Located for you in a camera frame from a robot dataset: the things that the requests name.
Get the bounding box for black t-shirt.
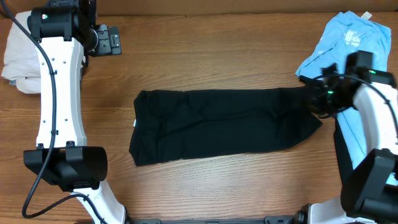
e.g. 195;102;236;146
129;87;322;166

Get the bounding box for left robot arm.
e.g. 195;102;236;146
24;1;131;223

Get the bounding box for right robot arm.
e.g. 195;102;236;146
294;50;397;223

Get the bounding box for light blue t-shirt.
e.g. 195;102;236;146
295;11;391;169

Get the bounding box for dark garment under blue shirt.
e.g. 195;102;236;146
333;119;353;183

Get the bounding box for white folded garment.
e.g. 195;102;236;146
1;23;41;94

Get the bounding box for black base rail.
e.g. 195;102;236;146
130;215;294;224

